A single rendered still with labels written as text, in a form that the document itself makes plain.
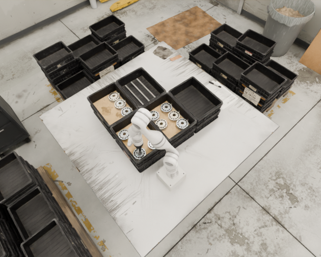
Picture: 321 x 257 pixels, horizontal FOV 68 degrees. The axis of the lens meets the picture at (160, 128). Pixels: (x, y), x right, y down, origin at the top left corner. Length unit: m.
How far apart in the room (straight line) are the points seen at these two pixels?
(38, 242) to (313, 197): 2.65
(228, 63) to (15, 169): 2.65
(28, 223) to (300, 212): 2.61
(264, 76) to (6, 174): 2.87
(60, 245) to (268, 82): 2.61
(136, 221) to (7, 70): 3.26
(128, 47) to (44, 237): 2.44
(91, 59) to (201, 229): 2.35
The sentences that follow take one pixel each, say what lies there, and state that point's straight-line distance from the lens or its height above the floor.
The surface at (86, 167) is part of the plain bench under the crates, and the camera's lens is 2.11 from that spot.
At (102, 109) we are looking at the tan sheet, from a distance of 2.21.
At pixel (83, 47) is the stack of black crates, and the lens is 3.60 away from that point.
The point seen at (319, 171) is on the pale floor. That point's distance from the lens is 3.21.
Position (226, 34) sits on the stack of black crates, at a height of 0.38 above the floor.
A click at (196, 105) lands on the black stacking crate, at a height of 0.83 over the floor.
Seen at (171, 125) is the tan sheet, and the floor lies 0.83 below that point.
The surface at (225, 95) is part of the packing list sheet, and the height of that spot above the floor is 0.70.
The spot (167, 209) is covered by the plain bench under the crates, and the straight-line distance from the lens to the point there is 1.89.
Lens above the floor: 2.55
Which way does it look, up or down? 59 degrees down
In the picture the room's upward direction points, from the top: 3 degrees counter-clockwise
